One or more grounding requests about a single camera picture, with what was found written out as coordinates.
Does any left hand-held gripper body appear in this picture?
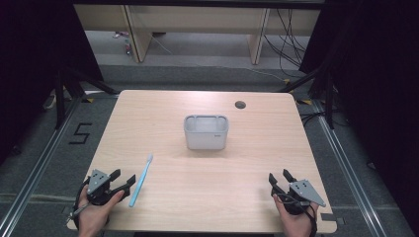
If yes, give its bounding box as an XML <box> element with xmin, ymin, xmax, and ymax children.
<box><xmin>86</xmin><ymin>169</ymin><xmax>117</xmax><ymax>206</ymax></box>

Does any bundle of black hanging cables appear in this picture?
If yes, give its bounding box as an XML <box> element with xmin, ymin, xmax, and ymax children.
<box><xmin>262</xmin><ymin>8</ymin><xmax>311</xmax><ymax>79</ymax></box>

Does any light blue toothbrush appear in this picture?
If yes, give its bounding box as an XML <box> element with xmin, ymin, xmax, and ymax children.
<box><xmin>127</xmin><ymin>152</ymin><xmax>154</xmax><ymax>208</ymax></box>

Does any person's left hand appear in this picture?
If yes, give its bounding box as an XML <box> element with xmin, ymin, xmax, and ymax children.
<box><xmin>76</xmin><ymin>185</ymin><xmax>126</xmax><ymax>237</ymax></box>

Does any person's right hand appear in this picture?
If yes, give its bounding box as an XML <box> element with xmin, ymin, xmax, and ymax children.
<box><xmin>272</xmin><ymin>193</ymin><xmax>320</xmax><ymax>237</ymax></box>

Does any black metal stand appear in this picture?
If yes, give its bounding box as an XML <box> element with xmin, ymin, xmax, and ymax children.
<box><xmin>54</xmin><ymin>66</ymin><xmax>121</xmax><ymax>130</ymax></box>
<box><xmin>278</xmin><ymin>64</ymin><xmax>336</xmax><ymax>130</ymax></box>

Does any metal floor rail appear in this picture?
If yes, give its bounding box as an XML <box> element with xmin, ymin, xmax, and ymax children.
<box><xmin>312</xmin><ymin>98</ymin><xmax>389</xmax><ymax>237</ymax></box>
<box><xmin>0</xmin><ymin>95</ymin><xmax>83</xmax><ymax>237</ymax></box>

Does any grey plastic container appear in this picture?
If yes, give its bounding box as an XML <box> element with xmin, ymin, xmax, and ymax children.
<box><xmin>183</xmin><ymin>114</ymin><xmax>230</xmax><ymax>151</ymax></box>

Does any right hand-held gripper cable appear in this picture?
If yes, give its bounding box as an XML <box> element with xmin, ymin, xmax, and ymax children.
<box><xmin>276</xmin><ymin>193</ymin><xmax>318</xmax><ymax>237</ymax></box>

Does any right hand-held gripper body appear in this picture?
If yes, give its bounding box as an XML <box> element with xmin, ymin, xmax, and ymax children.
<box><xmin>276</xmin><ymin>179</ymin><xmax>327</xmax><ymax>216</ymax></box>

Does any left hand-held gripper cable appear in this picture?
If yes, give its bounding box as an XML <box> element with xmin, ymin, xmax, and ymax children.
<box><xmin>66</xmin><ymin>177</ymin><xmax>92</xmax><ymax>230</ymax></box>

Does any black floor cable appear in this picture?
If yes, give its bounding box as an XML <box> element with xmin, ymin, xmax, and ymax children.
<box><xmin>299</xmin><ymin>110</ymin><xmax>351</xmax><ymax>128</ymax></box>

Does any hand-held gripper cable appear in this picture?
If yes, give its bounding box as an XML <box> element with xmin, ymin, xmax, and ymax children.
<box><xmin>276</xmin><ymin>193</ymin><xmax>318</xmax><ymax>237</ymax></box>
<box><xmin>66</xmin><ymin>177</ymin><xmax>92</xmax><ymax>230</ymax></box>

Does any black curtain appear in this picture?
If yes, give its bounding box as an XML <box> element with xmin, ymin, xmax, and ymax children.
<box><xmin>0</xmin><ymin>0</ymin><xmax>105</xmax><ymax>166</ymax></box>
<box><xmin>298</xmin><ymin>0</ymin><xmax>419</xmax><ymax>228</ymax></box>

